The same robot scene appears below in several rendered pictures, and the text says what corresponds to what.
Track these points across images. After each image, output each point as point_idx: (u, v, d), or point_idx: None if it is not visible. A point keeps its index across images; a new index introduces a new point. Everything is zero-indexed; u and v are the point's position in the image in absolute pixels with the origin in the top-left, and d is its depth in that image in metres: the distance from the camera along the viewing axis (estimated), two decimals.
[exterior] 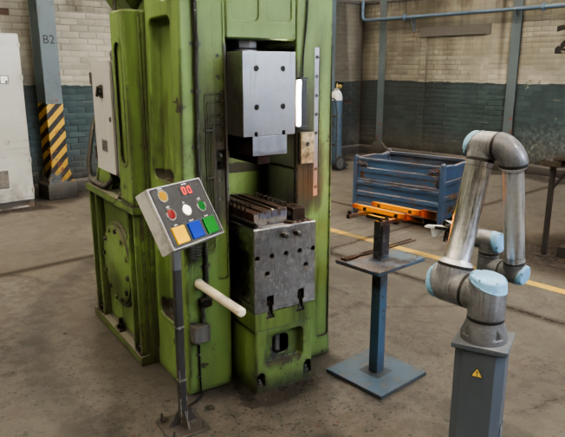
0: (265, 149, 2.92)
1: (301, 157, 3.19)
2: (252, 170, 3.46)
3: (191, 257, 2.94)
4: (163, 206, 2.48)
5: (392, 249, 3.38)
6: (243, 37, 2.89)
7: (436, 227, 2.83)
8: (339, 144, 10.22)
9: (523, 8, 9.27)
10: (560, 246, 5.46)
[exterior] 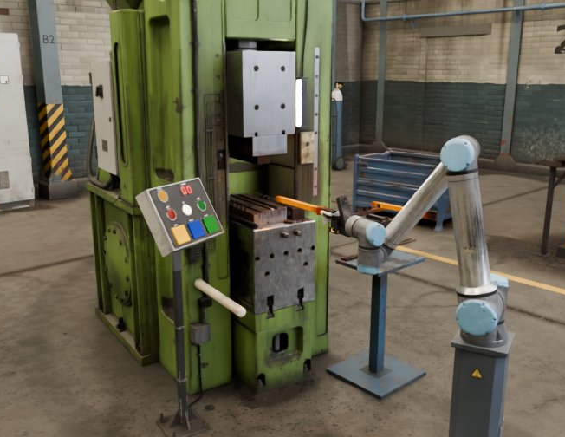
0: (265, 149, 2.92)
1: (301, 157, 3.19)
2: (252, 170, 3.46)
3: (191, 257, 2.94)
4: (163, 206, 2.48)
5: None
6: (243, 37, 2.89)
7: (323, 214, 2.61)
8: (339, 144, 10.22)
9: (523, 8, 9.27)
10: (560, 246, 5.46)
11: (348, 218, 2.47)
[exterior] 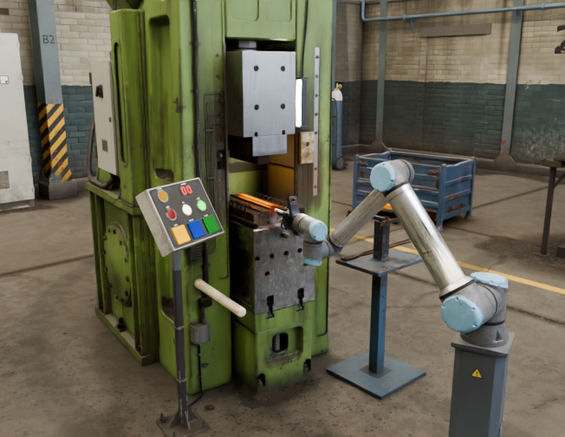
0: (265, 149, 2.92)
1: (301, 157, 3.19)
2: (252, 170, 3.46)
3: (191, 257, 2.94)
4: (163, 206, 2.48)
5: (392, 249, 3.38)
6: (243, 37, 2.89)
7: (276, 211, 2.94)
8: (339, 144, 10.22)
9: (523, 8, 9.27)
10: (560, 246, 5.46)
11: (295, 216, 2.81)
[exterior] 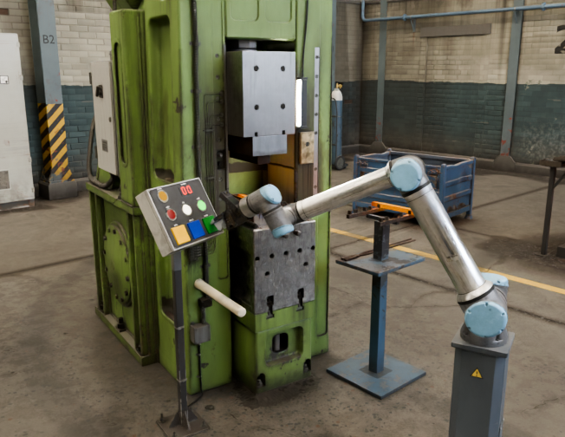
0: (265, 149, 2.92)
1: (301, 157, 3.19)
2: (252, 170, 3.46)
3: (191, 257, 2.94)
4: (163, 206, 2.48)
5: (392, 249, 3.38)
6: (243, 37, 2.89)
7: (214, 219, 2.59)
8: (339, 144, 10.22)
9: (523, 8, 9.27)
10: (560, 246, 5.46)
11: (240, 201, 2.50)
